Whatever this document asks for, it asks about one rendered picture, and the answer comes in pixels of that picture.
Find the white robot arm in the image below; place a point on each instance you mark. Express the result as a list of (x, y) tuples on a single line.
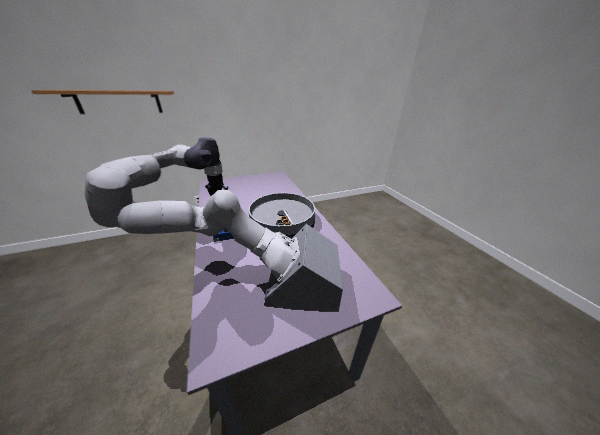
[(108, 195)]

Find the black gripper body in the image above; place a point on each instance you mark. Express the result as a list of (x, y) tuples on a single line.
[(216, 180)]

